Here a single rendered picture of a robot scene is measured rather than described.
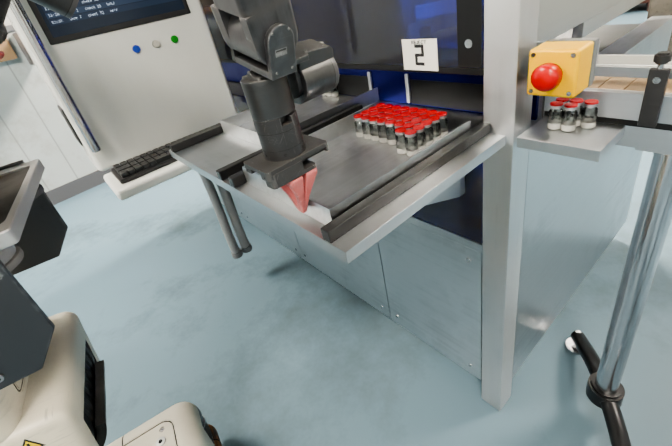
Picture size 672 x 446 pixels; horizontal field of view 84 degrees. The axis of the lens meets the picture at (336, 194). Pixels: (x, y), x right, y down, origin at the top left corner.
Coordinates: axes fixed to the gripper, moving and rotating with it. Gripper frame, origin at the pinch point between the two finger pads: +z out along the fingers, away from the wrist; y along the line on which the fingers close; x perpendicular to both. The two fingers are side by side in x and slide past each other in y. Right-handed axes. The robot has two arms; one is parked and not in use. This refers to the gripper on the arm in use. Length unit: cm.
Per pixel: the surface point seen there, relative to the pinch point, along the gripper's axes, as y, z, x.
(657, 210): 53, 20, -33
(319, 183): 8.1, 2.3, 6.5
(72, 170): -24, 74, 334
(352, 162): 16.7, 2.5, 7.1
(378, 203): 8.0, 1.1, -8.1
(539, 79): 35.0, -8.9, -17.4
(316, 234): -1.4, 2.2, -4.6
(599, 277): 108, 92, -15
